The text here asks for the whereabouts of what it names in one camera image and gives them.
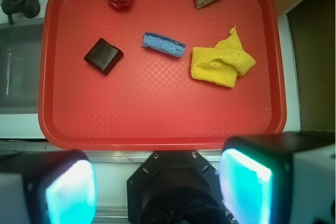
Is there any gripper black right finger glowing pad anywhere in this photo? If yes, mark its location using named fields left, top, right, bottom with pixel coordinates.
left=219, top=131, right=335, bottom=223

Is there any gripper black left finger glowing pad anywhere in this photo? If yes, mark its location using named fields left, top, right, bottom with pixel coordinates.
left=1, top=150, right=98, bottom=223

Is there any red plastic tray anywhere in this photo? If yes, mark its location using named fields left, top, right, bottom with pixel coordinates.
left=38, top=0, right=287, bottom=151

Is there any yellow cloth rag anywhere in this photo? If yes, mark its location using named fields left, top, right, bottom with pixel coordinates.
left=190, top=27, right=256, bottom=88

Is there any dark brown square pouch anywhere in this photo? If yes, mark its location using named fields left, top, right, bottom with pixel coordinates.
left=83, top=38, right=124, bottom=74

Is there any stainless steel sink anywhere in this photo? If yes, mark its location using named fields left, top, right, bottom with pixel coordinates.
left=1, top=24, right=43, bottom=114

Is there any blue sponge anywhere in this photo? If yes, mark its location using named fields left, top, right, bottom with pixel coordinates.
left=142, top=33, right=186, bottom=58

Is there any black faucet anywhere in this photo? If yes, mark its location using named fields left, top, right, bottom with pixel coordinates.
left=1, top=0, right=40, bottom=25

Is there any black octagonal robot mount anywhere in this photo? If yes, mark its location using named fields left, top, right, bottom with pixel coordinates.
left=127, top=151, right=233, bottom=223

